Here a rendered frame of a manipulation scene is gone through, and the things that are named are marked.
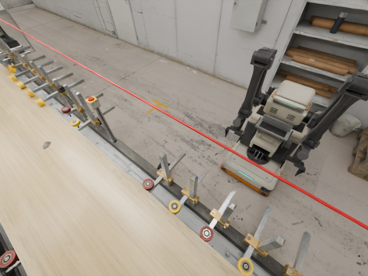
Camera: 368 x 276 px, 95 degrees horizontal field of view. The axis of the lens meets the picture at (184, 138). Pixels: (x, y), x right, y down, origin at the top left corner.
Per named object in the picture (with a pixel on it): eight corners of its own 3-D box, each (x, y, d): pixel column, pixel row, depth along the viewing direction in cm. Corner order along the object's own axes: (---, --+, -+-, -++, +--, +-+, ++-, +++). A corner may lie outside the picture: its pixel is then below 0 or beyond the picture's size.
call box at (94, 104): (96, 103, 139) (92, 95, 133) (101, 106, 137) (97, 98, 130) (88, 107, 136) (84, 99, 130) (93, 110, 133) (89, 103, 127)
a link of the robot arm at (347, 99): (380, 82, 71) (350, 74, 75) (380, 89, 68) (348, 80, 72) (318, 144, 104) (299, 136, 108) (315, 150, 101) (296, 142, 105)
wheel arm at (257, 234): (265, 206, 118) (268, 205, 115) (270, 210, 117) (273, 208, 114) (236, 268, 98) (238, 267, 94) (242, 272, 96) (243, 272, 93)
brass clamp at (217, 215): (213, 209, 120) (214, 207, 116) (230, 222, 115) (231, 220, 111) (208, 216, 117) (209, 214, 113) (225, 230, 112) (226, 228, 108)
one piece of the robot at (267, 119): (256, 126, 155) (264, 108, 138) (286, 140, 144) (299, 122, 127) (248, 136, 147) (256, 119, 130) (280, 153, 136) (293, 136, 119)
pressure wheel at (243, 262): (248, 276, 95) (254, 277, 86) (234, 274, 96) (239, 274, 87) (247, 259, 100) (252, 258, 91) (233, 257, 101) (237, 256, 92)
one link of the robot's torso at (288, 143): (258, 139, 187) (266, 124, 167) (284, 151, 175) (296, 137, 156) (247, 155, 174) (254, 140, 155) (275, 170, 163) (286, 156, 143)
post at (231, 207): (218, 222, 126) (231, 200, 89) (222, 224, 125) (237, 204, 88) (216, 225, 125) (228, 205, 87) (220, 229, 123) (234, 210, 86)
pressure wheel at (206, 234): (210, 245, 105) (212, 242, 96) (197, 241, 107) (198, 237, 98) (212, 231, 110) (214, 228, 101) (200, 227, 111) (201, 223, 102)
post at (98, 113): (114, 138, 173) (96, 103, 138) (117, 140, 171) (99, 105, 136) (110, 141, 171) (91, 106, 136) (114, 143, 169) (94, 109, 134)
